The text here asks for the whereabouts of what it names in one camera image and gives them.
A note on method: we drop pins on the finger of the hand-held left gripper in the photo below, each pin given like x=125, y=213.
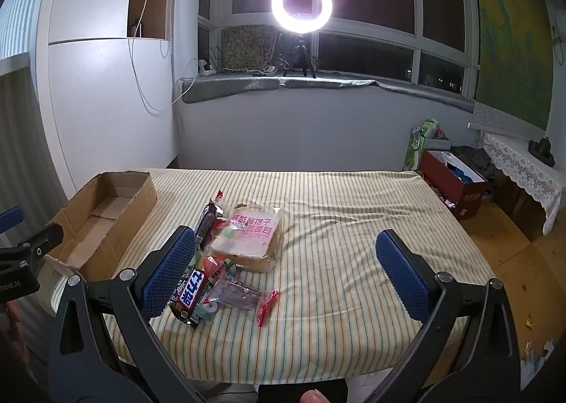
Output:
x=9, y=219
x=37, y=241

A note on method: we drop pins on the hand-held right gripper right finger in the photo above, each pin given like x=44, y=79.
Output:
x=402, y=275

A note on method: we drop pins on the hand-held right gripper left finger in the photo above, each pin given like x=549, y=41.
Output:
x=170, y=270

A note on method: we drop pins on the brown chocolate bar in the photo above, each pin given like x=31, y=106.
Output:
x=192, y=292
x=208, y=222

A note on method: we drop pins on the small jelly cup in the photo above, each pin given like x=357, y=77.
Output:
x=208, y=312

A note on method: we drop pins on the clear red-ended snack packet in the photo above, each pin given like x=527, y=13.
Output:
x=218, y=196
x=234, y=292

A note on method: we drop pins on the cardboard box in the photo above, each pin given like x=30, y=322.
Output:
x=128, y=208

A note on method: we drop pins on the sliced bread packet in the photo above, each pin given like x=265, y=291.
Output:
x=252, y=235

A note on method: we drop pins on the person's right hand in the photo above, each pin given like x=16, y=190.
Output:
x=314, y=397

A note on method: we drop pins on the beige pleated curtain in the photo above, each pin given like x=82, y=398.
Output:
x=22, y=142

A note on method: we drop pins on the striped bedsheet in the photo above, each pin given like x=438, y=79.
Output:
x=353, y=208

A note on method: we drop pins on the red box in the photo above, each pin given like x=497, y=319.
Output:
x=446, y=191

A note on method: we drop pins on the green tissue pack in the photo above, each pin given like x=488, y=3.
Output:
x=415, y=146

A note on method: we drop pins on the dark cloth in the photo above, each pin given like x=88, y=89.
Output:
x=475, y=160

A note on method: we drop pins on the white wardrobe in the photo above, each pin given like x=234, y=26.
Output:
x=97, y=98

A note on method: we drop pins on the white lace cloth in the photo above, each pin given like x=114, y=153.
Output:
x=521, y=173

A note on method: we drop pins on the dark figurine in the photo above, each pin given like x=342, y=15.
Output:
x=541, y=151

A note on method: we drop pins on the white power strip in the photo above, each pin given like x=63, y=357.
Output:
x=208, y=67

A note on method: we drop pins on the white charger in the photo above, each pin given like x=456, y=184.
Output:
x=269, y=70

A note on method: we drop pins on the patterned cushion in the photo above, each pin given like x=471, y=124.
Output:
x=247, y=47

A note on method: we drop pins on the black tripod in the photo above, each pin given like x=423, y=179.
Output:
x=300, y=54

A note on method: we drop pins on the green yellow wall poster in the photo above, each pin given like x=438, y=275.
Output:
x=508, y=32

